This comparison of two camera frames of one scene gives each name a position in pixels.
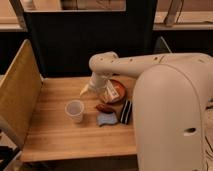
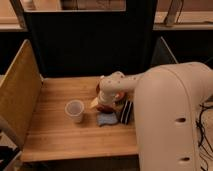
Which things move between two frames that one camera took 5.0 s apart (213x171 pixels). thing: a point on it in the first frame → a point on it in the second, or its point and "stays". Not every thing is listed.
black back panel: x=63 y=42 stays
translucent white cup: x=74 y=110 stays
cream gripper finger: x=84 y=89 → x=95 y=102
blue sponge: x=106 y=118 stays
